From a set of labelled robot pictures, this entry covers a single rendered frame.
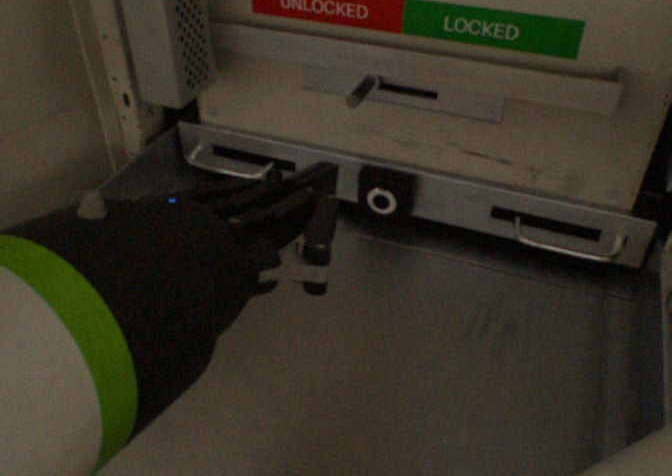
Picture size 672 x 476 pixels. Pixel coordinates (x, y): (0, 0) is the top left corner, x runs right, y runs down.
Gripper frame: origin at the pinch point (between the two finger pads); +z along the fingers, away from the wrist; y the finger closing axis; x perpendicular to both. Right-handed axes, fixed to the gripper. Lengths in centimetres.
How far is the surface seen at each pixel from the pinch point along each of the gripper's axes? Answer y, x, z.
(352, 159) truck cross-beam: -4.3, -2.8, 22.8
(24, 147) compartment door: -38.7, -6.2, 10.7
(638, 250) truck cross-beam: 26.3, -6.1, 24.0
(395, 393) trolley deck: 8.1, -17.6, 4.5
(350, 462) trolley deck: 6.8, -20.1, -2.5
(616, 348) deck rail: 25.6, -13.2, 15.5
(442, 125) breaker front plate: 5.0, 2.8, 22.1
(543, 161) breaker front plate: 15.4, 1.1, 22.7
